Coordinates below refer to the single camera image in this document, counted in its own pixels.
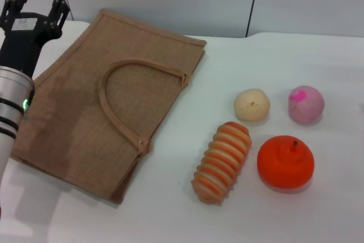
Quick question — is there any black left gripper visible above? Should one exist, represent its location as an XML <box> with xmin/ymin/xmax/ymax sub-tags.
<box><xmin>0</xmin><ymin>0</ymin><xmax>71</xmax><ymax>80</ymax></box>

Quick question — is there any brown jute handbag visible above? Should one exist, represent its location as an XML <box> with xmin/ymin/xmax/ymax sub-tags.
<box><xmin>11</xmin><ymin>8</ymin><xmax>208</xmax><ymax>205</ymax></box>

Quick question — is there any orange striped bread loaf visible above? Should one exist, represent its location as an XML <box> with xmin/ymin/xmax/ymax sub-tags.
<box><xmin>190</xmin><ymin>121</ymin><xmax>253</xmax><ymax>206</ymax></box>

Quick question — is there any cream round bun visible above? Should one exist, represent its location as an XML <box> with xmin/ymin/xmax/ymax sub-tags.
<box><xmin>234</xmin><ymin>88</ymin><xmax>270</xmax><ymax>123</ymax></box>

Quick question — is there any pink round bun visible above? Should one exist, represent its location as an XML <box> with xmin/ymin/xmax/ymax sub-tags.
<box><xmin>288</xmin><ymin>85</ymin><xmax>325</xmax><ymax>124</ymax></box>

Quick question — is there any orange toy apple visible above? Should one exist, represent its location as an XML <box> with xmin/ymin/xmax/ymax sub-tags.
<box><xmin>257</xmin><ymin>135</ymin><xmax>315</xmax><ymax>195</ymax></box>

